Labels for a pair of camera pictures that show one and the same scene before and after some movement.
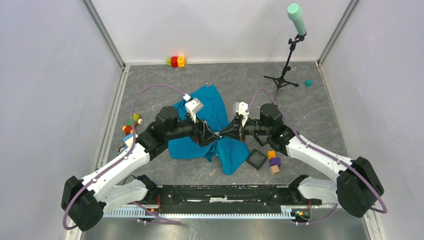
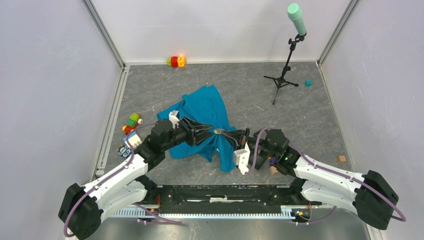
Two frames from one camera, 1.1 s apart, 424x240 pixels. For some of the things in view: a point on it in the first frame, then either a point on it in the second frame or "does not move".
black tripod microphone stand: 281,80 does not move
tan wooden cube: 274,169 does not move
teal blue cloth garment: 232,153 does not move
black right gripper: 236,131 -> 238,136
